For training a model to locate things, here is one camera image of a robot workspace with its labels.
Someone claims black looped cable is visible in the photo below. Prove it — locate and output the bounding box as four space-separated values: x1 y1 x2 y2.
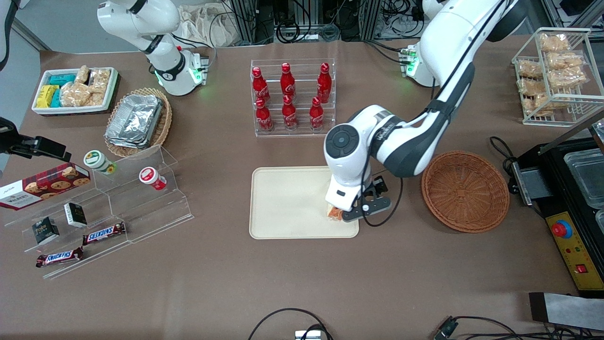
247 308 334 340

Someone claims red emergency stop button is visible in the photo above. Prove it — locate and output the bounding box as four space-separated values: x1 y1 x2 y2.
552 220 573 240

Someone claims white rectangular snack bin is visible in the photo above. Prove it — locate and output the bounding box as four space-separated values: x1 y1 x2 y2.
32 67 118 116

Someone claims aluminium frame post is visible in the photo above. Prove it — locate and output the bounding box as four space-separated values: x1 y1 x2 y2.
230 0 258 45
360 0 384 41

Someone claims red cola bottle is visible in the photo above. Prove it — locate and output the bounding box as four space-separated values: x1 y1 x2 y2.
282 95 298 131
252 67 271 105
317 63 332 103
280 63 296 99
309 97 325 131
255 98 274 132

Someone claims oval tan wicker basket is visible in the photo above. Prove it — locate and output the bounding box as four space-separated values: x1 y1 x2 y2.
104 87 173 159

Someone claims snickers chocolate bar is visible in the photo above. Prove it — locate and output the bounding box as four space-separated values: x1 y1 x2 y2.
36 247 84 268
83 222 126 246

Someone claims black machine power cable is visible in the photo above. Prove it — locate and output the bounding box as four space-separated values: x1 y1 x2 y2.
488 136 520 195

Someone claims black connector with cable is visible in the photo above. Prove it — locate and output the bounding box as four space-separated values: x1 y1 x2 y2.
433 315 604 340

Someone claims beige plastic tray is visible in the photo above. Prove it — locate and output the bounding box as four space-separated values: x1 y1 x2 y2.
249 165 360 240

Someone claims small black box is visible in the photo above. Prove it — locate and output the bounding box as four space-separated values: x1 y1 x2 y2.
64 202 88 229
32 216 60 245

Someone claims black sealing machine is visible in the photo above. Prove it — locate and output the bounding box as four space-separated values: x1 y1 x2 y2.
511 111 604 297

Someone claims beige cloth bag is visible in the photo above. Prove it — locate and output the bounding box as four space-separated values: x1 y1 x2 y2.
177 4 242 48

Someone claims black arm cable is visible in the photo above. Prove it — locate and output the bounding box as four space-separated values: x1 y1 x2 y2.
360 156 404 228

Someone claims clear acrylic step stand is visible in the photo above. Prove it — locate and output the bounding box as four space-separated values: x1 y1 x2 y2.
4 145 194 280

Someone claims clear plastic container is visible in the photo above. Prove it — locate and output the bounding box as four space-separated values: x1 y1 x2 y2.
563 148 604 209

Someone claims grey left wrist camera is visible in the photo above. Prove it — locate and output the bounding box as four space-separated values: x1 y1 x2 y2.
342 177 392 223

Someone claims stack of foil trays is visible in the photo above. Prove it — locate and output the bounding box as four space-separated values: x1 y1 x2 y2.
105 94 164 149

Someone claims round brown wicker basket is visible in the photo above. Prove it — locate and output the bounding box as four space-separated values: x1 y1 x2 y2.
421 150 511 234

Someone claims white wire rack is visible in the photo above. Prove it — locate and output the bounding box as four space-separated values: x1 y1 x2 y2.
512 27 604 127

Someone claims red tartan cookie box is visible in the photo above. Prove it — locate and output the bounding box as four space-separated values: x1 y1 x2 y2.
0 163 91 211

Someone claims green lid yogurt cup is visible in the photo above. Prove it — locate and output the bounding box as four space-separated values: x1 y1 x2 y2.
84 150 117 176

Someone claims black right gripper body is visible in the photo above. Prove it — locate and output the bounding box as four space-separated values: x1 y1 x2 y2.
0 117 21 156

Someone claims clear acrylic bottle rack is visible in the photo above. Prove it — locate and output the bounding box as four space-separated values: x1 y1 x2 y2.
250 58 336 138

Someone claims red lid yogurt cup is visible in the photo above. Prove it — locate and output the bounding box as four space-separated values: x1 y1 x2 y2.
139 167 167 191

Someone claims grey flat slab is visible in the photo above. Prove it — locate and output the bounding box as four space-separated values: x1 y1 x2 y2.
528 292 604 331

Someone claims yellow snack pack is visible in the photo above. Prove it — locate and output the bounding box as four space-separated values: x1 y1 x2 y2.
37 85 59 109

